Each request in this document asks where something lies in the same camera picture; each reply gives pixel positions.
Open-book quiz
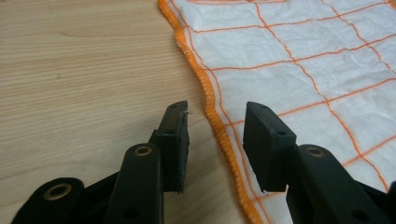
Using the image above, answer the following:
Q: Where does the white cloth with orange trim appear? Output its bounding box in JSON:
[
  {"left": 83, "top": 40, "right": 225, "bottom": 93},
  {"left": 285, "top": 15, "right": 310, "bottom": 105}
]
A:
[{"left": 157, "top": 0, "right": 396, "bottom": 224}]

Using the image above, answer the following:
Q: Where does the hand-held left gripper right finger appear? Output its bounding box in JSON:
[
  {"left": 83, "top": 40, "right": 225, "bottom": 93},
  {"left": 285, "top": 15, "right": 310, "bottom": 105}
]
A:
[{"left": 242, "top": 101, "right": 394, "bottom": 224}]

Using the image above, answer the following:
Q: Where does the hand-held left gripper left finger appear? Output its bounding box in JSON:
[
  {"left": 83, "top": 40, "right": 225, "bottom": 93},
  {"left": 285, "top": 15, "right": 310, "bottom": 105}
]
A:
[{"left": 104, "top": 100, "right": 191, "bottom": 224}]

